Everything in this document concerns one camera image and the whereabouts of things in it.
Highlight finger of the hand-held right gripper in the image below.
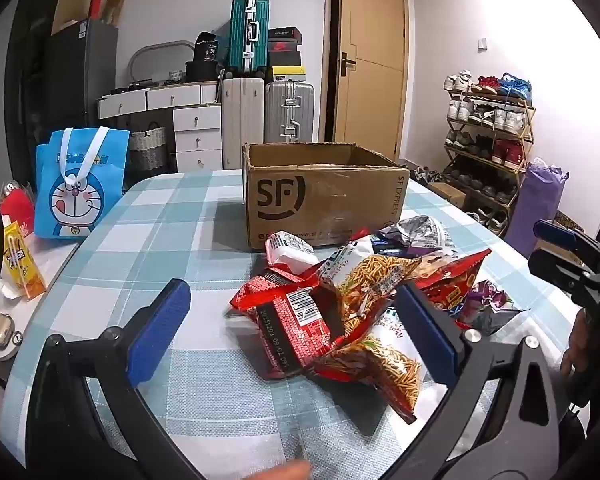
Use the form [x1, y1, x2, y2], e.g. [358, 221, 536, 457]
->
[527, 249, 583, 288]
[532, 219, 583, 251]

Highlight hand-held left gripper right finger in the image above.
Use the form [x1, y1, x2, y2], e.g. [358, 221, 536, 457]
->
[395, 282, 563, 480]

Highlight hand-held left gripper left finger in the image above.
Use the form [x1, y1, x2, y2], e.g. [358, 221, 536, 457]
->
[25, 278, 196, 480]

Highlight pile of assorted snack packets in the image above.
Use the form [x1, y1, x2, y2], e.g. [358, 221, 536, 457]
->
[225, 215, 528, 423]

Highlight white purple-edged snack bag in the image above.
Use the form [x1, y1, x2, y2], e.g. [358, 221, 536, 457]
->
[380, 215, 461, 261]

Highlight red black-banded snack bag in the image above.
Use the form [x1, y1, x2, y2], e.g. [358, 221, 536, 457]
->
[257, 287, 348, 381]

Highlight person's right hand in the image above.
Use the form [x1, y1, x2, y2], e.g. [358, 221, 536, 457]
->
[561, 316, 590, 378]

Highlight person's left hand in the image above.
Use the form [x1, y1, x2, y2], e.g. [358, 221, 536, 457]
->
[240, 460, 313, 480]

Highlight purple bag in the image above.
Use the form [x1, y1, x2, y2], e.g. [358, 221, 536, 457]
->
[505, 157, 570, 256]

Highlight shoe rack with shoes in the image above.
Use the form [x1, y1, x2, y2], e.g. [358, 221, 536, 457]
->
[442, 71, 533, 233]

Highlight low brown cardboard box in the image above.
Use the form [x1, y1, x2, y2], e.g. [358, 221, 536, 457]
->
[427, 182, 468, 209]

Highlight scattered assorted shoes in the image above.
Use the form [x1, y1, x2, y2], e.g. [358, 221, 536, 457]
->
[412, 165, 443, 186]

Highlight yellow snack packet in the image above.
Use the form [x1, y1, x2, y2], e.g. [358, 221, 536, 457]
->
[2, 221, 47, 301]

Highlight blue cartoon tote bag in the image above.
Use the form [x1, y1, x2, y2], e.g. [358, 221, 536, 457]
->
[34, 127, 131, 239]

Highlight small white case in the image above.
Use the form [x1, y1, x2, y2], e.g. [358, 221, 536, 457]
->
[0, 312, 23, 348]

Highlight woven laundry basket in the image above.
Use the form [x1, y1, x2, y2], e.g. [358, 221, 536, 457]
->
[130, 122, 168, 173]

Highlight white drawer cabinet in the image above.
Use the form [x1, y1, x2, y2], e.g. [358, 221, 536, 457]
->
[97, 82, 223, 173]

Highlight beige suitcase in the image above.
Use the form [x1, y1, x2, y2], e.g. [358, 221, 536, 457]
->
[221, 77, 266, 171]

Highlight silver suitcase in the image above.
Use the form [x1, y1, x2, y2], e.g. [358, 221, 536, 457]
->
[265, 80, 315, 145]

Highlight wooden door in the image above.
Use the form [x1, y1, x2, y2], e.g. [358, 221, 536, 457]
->
[332, 0, 409, 161]

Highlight grey refrigerator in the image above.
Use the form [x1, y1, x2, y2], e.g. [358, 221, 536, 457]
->
[45, 19, 118, 161]

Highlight black round box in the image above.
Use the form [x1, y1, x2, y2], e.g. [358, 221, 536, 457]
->
[185, 60, 221, 82]

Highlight grey oval mirror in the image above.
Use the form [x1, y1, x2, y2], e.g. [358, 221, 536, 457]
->
[128, 40, 201, 83]

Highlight black printed pouch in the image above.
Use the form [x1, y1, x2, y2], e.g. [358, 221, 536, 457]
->
[195, 31, 221, 63]

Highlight dark wardrobe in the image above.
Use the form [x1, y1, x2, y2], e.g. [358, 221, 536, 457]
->
[5, 0, 76, 181]

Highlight teal suitcase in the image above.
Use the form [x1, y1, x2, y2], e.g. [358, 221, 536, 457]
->
[228, 0, 271, 78]

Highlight small brown cardboard box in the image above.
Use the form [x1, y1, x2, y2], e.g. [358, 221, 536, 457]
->
[102, 0, 127, 28]

